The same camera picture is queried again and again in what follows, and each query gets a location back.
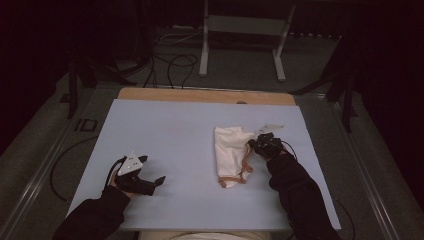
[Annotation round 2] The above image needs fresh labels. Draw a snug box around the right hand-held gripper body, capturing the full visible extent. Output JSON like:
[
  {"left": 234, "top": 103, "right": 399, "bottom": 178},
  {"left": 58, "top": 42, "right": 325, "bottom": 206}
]
[{"left": 256, "top": 123, "right": 286, "bottom": 159}]

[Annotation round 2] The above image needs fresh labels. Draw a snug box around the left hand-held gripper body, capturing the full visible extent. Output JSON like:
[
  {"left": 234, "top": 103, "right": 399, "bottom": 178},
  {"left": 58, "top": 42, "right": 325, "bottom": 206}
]
[{"left": 114, "top": 153, "right": 158, "bottom": 197}]

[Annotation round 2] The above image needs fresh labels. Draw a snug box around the cream bear print baby bodysuit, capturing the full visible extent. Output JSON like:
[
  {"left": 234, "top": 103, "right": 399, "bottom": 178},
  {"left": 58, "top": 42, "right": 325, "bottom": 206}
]
[{"left": 213, "top": 125, "right": 258, "bottom": 189}]

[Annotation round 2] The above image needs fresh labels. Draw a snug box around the person's right hand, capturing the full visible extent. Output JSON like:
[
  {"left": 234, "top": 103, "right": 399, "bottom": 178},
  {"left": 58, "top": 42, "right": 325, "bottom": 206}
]
[{"left": 264, "top": 148, "right": 290, "bottom": 164}]

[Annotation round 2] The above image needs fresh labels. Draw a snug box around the person's left hand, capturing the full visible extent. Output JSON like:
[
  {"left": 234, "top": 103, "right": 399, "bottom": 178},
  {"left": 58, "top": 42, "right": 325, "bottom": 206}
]
[{"left": 108, "top": 169, "right": 134, "bottom": 199}]

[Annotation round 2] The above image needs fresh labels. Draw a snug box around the light blue table mat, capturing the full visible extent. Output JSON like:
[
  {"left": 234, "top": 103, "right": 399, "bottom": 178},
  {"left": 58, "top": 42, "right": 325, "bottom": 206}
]
[{"left": 66, "top": 98, "right": 342, "bottom": 232}]

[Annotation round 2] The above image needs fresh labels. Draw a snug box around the person's light clothing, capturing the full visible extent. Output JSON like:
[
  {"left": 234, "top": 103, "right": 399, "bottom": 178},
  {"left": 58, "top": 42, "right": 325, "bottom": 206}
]
[{"left": 138, "top": 230, "right": 273, "bottom": 240}]

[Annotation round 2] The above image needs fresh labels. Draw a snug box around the black stand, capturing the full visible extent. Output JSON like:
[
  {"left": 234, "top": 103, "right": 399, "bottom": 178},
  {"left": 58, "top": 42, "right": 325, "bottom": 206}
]
[
  {"left": 59, "top": 56, "right": 138, "bottom": 120},
  {"left": 289, "top": 33, "right": 358, "bottom": 133}
]

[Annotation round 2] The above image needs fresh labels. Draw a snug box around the grey metal stand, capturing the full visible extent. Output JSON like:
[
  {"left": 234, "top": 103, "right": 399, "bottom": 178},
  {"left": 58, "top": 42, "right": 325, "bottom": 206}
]
[{"left": 198, "top": 0, "right": 297, "bottom": 83}]

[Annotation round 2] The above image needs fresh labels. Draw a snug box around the right hand-held gripper black cable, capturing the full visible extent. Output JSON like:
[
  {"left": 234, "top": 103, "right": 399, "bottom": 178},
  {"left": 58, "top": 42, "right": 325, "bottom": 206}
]
[{"left": 281, "top": 139, "right": 298, "bottom": 161}]

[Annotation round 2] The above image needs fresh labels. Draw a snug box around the hand-held gripper black cable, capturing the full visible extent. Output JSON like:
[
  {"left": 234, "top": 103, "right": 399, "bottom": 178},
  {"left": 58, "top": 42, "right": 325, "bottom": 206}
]
[
  {"left": 281, "top": 139, "right": 298, "bottom": 161},
  {"left": 104, "top": 158, "right": 126, "bottom": 189}
]

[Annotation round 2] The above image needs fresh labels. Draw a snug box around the left hand-held gripper black cable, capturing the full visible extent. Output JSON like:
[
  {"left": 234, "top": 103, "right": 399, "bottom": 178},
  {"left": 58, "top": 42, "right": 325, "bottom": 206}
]
[{"left": 104, "top": 158, "right": 126, "bottom": 189}]

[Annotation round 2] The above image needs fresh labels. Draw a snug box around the black square floor bracket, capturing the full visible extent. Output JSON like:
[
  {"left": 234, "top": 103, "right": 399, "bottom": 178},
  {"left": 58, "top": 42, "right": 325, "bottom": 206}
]
[{"left": 74, "top": 118, "right": 99, "bottom": 133}]

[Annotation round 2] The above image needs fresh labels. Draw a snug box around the long black floor cable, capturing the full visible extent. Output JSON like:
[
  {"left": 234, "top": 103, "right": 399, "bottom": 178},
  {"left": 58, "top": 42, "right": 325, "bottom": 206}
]
[{"left": 49, "top": 134, "right": 99, "bottom": 204}]

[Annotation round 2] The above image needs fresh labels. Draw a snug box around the looped black floor cable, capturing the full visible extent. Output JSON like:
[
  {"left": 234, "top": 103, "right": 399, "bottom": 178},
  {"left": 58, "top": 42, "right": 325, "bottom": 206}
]
[{"left": 166, "top": 54, "right": 200, "bottom": 90}]

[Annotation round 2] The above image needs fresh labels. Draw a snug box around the metal floor rail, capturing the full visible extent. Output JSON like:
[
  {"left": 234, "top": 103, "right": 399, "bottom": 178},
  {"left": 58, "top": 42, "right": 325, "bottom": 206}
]
[
  {"left": 0, "top": 114, "right": 86, "bottom": 240},
  {"left": 331, "top": 99, "right": 406, "bottom": 240}
]

